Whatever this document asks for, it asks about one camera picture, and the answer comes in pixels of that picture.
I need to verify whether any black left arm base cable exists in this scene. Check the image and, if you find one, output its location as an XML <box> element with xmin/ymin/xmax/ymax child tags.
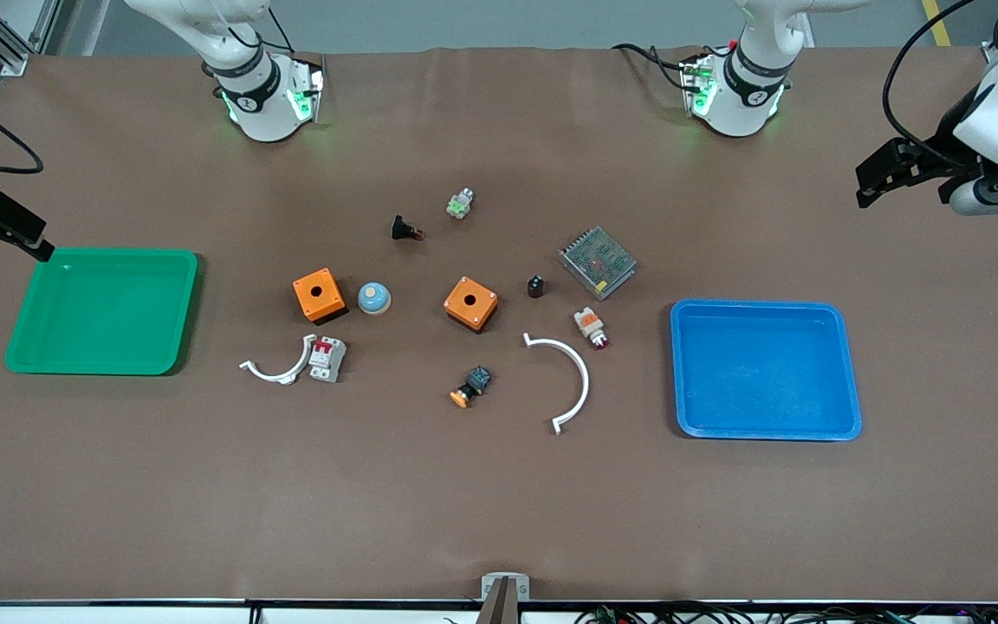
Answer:
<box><xmin>612</xmin><ymin>42</ymin><xmax>703</xmax><ymax>93</ymax></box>

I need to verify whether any black cable bundle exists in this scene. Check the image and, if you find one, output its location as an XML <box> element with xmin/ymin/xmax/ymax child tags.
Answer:
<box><xmin>573</xmin><ymin>601</ymin><xmax>998</xmax><ymax>624</ymax></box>

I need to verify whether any large white curved clip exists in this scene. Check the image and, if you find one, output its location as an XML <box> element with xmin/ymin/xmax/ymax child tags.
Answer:
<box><xmin>523</xmin><ymin>333</ymin><xmax>591</xmax><ymax>435</ymax></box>

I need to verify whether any blue plastic tray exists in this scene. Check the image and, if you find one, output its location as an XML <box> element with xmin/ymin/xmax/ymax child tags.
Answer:
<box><xmin>671</xmin><ymin>300</ymin><xmax>863</xmax><ymax>442</ymax></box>

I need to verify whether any grey metal table bracket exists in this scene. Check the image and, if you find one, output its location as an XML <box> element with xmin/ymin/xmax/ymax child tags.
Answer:
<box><xmin>481</xmin><ymin>573</ymin><xmax>531</xmax><ymax>601</ymax></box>

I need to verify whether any orange button box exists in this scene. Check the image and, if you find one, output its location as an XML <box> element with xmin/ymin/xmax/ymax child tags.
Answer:
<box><xmin>293</xmin><ymin>268</ymin><xmax>348</xmax><ymax>325</ymax></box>
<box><xmin>444</xmin><ymin>276</ymin><xmax>500</xmax><ymax>334</ymax></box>

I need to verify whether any green plastic tray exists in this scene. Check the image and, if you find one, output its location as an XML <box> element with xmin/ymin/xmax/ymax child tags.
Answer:
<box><xmin>4</xmin><ymin>248</ymin><xmax>199</xmax><ymax>376</ymax></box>

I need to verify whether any white red circuit breaker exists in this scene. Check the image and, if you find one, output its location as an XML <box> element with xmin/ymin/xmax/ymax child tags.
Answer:
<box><xmin>308</xmin><ymin>337</ymin><xmax>347</xmax><ymax>383</ymax></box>

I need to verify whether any brown pole under bracket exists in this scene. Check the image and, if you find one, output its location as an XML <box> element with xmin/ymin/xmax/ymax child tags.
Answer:
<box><xmin>475</xmin><ymin>577</ymin><xmax>522</xmax><ymax>624</ymax></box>

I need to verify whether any red indicator lamp orange body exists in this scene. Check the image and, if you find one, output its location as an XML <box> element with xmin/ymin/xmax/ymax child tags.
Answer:
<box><xmin>574</xmin><ymin>307</ymin><xmax>611</xmax><ymax>350</ymax></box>

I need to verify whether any metal mesh power supply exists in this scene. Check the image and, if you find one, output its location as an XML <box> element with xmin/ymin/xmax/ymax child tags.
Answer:
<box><xmin>559</xmin><ymin>227</ymin><xmax>638</xmax><ymax>301</ymax></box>

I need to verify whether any small white curved clip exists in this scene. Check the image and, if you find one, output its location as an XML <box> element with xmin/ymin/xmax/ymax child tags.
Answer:
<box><xmin>239</xmin><ymin>334</ymin><xmax>318</xmax><ymax>386</ymax></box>

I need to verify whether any black arm base cable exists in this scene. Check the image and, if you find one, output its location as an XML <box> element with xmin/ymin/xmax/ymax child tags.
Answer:
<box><xmin>612</xmin><ymin>42</ymin><xmax>703</xmax><ymax>93</ymax></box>
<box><xmin>239</xmin><ymin>7</ymin><xmax>327</xmax><ymax>81</ymax></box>

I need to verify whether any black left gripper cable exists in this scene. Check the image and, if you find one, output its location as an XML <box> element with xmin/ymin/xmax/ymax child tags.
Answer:
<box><xmin>883</xmin><ymin>0</ymin><xmax>981</xmax><ymax>167</ymax></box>

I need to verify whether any orange push button switch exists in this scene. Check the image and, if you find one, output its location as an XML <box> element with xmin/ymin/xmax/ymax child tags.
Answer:
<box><xmin>450</xmin><ymin>366</ymin><xmax>493</xmax><ymax>409</ymax></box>

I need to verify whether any black right arm base cable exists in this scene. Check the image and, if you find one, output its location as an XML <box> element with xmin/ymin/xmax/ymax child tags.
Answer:
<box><xmin>239</xmin><ymin>7</ymin><xmax>327</xmax><ymax>81</ymax></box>

